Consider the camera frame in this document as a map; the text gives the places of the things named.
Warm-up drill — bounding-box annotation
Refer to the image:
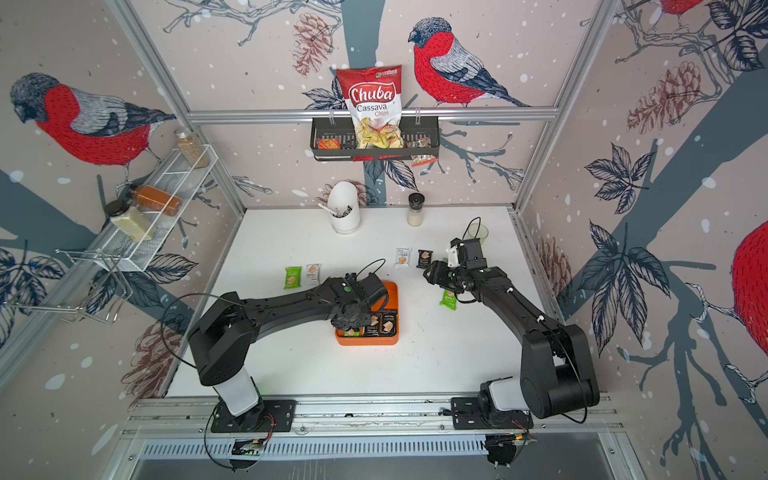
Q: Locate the green cookie packet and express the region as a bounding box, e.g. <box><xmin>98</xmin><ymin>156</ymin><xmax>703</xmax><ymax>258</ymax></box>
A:
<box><xmin>440</xmin><ymin>290</ymin><xmax>458</xmax><ymax>311</ymax></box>
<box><xmin>283</xmin><ymin>266</ymin><xmax>302</xmax><ymax>290</ymax></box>

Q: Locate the orange storage box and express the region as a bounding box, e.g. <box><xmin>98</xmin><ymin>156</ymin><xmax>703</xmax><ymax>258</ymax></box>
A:
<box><xmin>335</xmin><ymin>281</ymin><xmax>400</xmax><ymax>347</ymax></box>

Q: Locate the white drycake cookie packet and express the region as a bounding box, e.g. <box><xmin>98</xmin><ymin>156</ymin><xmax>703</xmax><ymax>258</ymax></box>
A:
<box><xmin>395</xmin><ymin>248</ymin><xmax>412</xmax><ymax>268</ymax></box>

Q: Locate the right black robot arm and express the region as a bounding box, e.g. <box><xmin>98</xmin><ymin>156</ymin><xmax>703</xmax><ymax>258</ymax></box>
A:
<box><xmin>424</xmin><ymin>261</ymin><xmax>600</xmax><ymax>419</ymax></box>

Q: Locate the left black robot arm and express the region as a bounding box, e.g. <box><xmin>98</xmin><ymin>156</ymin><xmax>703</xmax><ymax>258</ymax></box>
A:
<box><xmin>187</xmin><ymin>273</ymin><xmax>388</xmax><ymax>418</ymax></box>

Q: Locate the green translucent cup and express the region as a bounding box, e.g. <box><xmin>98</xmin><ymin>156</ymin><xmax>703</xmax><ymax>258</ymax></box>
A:
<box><xmin>465</xmin><ymin>222</ymin><xmax>489</xmax><ymax>242</ymax></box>

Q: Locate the glass spice jar black lid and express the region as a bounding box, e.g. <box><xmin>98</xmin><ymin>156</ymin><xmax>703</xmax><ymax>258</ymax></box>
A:
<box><xmin>407</xmin><ymin>192</ymin><xmax>425</xmax><ymax>227</ymax></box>

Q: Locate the white utensil holder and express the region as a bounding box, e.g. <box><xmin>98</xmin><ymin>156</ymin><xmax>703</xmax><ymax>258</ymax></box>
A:
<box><xmin>317</xmin><ymin>181</ymin><xmax>362</xmax><ymax>235</ymax></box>

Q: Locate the red Chuba chips bag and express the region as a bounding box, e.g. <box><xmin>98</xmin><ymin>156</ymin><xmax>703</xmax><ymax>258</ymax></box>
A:
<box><xmin>337</xmin><ymin>65</ymin><xmax>405</xmax><ymax>149</ymax></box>

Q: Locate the orange sauce bottle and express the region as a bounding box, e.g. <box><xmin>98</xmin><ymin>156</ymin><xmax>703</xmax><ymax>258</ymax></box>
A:
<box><xmin>128</xmin><ymin>184</ymin><xmax>182</xmax><ymax>217</ymax></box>

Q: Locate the grain filled glass jar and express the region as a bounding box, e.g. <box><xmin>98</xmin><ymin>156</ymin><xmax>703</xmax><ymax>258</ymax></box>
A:
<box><xmin>175</xmin><ymin>128</ymin><xmax>208</xmax><ymax>169</ymax></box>

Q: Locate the pale yellow block jar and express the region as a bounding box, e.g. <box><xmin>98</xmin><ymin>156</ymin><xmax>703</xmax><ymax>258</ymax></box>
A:
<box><xmin>110</xmin><ymin>205</ymin><xmax>156</xmax><ymax>243</ymax></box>

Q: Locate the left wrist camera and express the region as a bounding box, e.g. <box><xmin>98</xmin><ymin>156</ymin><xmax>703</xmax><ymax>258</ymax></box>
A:
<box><xmin>350</xmin><ymin>273</ymin><xmax>388</xmax><ymax>305</ymax></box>

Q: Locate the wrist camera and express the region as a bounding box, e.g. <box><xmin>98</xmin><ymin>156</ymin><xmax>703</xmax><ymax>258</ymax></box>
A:
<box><xmin>350</xmin><ymin>273</ymin><xmax>388</xmax><ymax>305</ymax></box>
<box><xmin>447</xmin><ymin>238</ymin><xmax>487</xmax><ymax>270</ymax></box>

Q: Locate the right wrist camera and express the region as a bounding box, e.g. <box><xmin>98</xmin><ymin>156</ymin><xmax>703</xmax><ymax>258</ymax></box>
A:
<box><xmin>447</xmin><ymin>238</ymin><xmax>487</xmax><ymax>270</ymax></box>

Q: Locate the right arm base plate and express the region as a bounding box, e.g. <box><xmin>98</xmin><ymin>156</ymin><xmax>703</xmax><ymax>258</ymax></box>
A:
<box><xmin>449</xmin><ymin>396</ymin><xmax>534</xmax><ymax>430</ymax></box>

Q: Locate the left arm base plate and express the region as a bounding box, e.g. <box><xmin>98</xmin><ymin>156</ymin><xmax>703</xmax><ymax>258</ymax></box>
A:
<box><xmin>210</xmin><ymin>399</ymin><xmax>297</xmax><ymax>434</ymax></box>

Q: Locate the black hanging wire basket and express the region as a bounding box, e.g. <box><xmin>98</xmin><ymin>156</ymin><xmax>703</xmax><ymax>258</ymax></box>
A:
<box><xmin>310</xmin><ymin>116</ymin><xmax>440</xmax><ymax>161</ymax></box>

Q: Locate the white wire wall shelf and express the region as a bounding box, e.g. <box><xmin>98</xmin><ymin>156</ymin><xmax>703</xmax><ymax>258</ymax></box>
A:
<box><xmin>93</xmin><ymin>144</ymin><xmax>219</xmax><ymax>272</ymax></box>

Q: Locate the metal wire rack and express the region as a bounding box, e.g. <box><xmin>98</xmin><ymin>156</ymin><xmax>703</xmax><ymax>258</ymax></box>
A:
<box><xmin>1</xmin><ymin>250</ymin><xmax>135</xmax><ymax>324</ymax></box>

